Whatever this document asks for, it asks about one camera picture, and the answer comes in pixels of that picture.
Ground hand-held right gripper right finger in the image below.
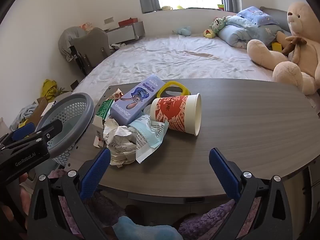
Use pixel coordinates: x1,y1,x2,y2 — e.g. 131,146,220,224
209,147,294,240

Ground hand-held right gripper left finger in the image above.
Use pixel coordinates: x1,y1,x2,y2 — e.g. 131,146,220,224
26,147,112,240

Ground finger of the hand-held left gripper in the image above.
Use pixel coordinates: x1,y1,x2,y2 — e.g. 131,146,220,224
0,122,35,147
34,119,63,144

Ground grey perforated plastic basket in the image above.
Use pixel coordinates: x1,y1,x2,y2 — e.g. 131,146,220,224
35,92,95,167

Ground white paper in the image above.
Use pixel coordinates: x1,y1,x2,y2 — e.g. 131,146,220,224
103,119,140,167

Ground green milk carton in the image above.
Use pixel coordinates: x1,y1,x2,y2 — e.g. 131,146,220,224
92,97,114,148

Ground light blue plastic wrapper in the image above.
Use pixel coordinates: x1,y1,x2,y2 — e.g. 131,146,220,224
129,114,170,164

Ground red print paper cup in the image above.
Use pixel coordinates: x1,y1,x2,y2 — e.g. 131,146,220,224
150,93,202,137

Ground purple cartoon rabbit box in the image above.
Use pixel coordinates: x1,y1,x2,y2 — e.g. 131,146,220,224
109,74,166,126

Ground yellow plastic ring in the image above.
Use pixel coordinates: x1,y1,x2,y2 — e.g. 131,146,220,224
156,80,191,98

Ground person's left hand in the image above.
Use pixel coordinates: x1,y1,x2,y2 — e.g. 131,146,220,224
19,171,34,198

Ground blue grey blanket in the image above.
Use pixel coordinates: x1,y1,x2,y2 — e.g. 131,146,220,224
16,104,38,128

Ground white notepad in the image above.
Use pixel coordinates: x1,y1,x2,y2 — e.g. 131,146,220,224
41,101,57,117

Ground cardboard box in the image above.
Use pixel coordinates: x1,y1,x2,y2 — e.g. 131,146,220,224
27,96,49,128

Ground yellow bag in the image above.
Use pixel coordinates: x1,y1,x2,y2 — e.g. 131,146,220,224
41,79,59,103

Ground purple fuzzy pants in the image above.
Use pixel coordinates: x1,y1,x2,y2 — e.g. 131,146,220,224
50,170,263,240

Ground light blue fuzzy sock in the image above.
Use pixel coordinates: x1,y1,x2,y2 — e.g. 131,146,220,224
112,216,184,240

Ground grey clothes on chair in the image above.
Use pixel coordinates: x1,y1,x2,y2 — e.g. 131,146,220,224
58,26,87,62

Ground grey chair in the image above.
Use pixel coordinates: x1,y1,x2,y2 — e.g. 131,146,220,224
70,27,112,75

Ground grey bedside cabinet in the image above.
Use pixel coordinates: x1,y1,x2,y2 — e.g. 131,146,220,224
106,21,145,44

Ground bed with pale checked sheet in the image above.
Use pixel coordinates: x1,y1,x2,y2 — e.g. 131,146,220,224
72,34,320,105

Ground red box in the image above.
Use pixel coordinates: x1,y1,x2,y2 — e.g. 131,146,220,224
118,18,138,27

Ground rolled light blue quilt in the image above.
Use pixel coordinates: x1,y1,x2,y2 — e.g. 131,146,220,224
217,15,285,49

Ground large beige teddy bear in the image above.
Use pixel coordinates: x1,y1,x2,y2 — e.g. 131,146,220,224
247,1,320,95

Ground light blue plush toy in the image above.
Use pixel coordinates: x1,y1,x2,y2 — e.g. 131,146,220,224
172,26,192,37

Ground green plush toy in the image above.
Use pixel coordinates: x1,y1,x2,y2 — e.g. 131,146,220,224
210,16,233,34

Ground blue printed pillow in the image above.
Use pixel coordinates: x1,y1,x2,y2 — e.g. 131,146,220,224
236,6,280,27

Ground grey headboard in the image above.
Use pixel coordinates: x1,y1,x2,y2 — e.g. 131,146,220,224
260,6,292,34

